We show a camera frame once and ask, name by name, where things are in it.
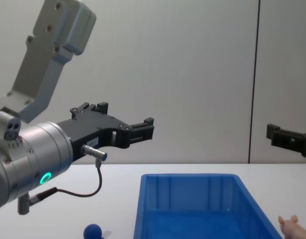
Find thin dark cable silver plug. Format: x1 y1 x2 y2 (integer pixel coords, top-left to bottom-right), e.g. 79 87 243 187
29 145 108 204

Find blue ball toy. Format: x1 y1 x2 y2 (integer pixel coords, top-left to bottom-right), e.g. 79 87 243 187
83 224 104 239

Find pink pig toy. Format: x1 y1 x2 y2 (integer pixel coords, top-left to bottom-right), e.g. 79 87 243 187
278 214 306 239

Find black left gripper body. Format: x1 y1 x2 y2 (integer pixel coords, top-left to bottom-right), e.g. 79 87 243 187
57 111 131 166

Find blue plastic bin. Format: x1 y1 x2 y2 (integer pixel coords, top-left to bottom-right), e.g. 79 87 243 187
132 173 284 239

